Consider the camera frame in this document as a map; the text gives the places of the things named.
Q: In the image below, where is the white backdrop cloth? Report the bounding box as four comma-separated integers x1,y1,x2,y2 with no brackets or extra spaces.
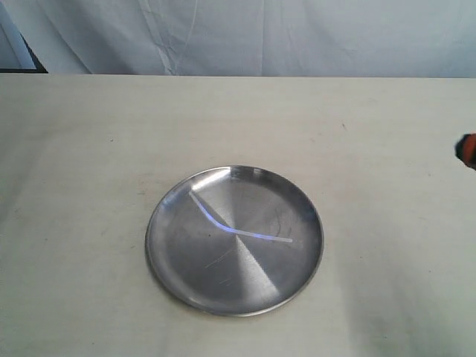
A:
1,1,475,77

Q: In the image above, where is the round stainless steel plate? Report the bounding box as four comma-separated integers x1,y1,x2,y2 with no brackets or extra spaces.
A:
144,165,324,317

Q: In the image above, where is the dark frame at left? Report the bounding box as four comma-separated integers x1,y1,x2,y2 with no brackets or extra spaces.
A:
0,6,49,74

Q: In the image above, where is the thin translucent glow stick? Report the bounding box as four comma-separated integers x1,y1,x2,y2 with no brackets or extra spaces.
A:
188,192,294,245

